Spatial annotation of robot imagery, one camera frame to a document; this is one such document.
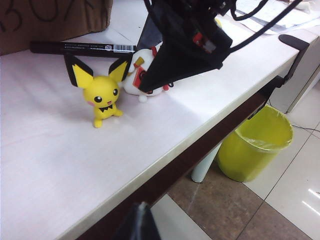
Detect white cabinet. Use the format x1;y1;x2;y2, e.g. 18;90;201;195
287;37;320;115

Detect cardboard box marked BOX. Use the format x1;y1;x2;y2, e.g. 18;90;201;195
0;0;113;56

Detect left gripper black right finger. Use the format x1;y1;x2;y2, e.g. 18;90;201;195
139;201;162;240

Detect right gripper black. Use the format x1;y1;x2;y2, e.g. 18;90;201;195
136;0;234;92

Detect black marker pen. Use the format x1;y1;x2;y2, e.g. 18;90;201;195
29;40;138;55

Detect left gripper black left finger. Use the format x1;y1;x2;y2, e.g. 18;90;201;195
112;201;142;240

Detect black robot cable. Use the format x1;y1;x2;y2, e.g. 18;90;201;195
229;0;267;21
229;0;303;50

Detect black desk clamp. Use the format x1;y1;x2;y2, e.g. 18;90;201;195
278;34;310;81

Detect white doll red black hat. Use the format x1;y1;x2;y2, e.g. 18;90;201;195
122;44;176;103

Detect white table leg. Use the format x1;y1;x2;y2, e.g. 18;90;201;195
191;147;221;183

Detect yellow Pichu doll black ears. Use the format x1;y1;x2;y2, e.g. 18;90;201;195
63;53;130;129

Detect loose white paper sheets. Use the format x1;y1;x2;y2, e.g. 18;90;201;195
234;0;320;33

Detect yellow-green trash bin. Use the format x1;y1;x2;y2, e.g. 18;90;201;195
216;104;294;183

